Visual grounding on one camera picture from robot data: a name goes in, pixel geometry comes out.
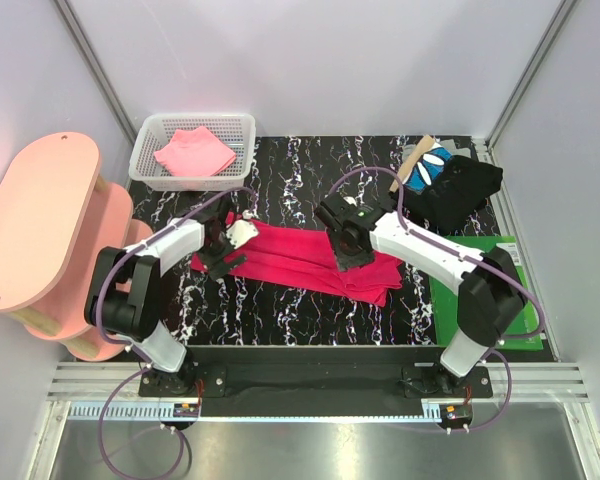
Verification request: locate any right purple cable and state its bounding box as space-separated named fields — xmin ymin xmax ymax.
xmin=327 ymin=167 xmax=546 ymax=434

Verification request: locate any green cutting mat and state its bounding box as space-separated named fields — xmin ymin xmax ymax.
xmin=429 ymin=236 xmax=543 ymax=351

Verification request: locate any pink three-tier wooden shelf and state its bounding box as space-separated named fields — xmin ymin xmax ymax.
xmin=0 ymin=132 xmax=151 ymax=362

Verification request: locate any black folded t-shirt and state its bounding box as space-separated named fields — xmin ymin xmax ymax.
xmin=403 ymin=156 xmax=503 ymax=234

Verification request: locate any purple cable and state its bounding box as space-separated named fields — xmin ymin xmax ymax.
xmin=92 ymin=187 xmax=259 ymax=475
xmin=327 ymin=167 xmax=546 ymax=434

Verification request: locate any aluminium rail frame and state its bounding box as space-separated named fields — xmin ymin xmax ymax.
xmin=27 ymin=361 xmax=600 ymax=479

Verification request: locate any light pink folded t-shirt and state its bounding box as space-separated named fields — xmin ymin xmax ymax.
xmin=154 ymin=126 xmax=237 ymax=177

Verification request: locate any white plastic mesh basket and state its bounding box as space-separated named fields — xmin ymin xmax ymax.
xmin=129 ymin=113 xmax=256 ymax=191

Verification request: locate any tan folded t-shirt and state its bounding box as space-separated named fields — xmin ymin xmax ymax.
xmin=389 ymin=135 xmax=436 ymax=193

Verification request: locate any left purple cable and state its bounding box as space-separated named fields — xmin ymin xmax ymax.
xmin=92 ymin=187 xmax=259 ymax=475

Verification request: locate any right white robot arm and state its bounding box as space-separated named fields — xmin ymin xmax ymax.
xmin=314 ymin=193 xmax=527 ymax=397

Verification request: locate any grey folded t-shirt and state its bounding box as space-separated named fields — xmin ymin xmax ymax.
xmin=402 ymin=139 xmax=473 ymax=160

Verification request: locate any crimson red t-shirt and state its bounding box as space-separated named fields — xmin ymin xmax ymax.
xmin=189 ymin=212 xmax=404 ymax=309

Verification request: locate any white slotted cable duct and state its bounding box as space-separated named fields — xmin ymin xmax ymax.
xmin=68 ymin=401 xmax=200 ymax=421

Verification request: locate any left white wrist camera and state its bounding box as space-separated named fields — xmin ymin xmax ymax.
xmin=226 ymin=210 xmax=259 ymax=250

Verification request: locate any blue white graphic t-shirt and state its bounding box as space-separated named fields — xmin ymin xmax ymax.
xmin=404 ymin=144 xmax=452 ymax=194

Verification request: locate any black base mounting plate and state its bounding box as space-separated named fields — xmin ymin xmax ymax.
xmin=139 ymin=346 xmax=493 ymax=421

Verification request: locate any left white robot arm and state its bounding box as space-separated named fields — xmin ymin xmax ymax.
xmin=84 ymin=195 xmax=258 ymax=396

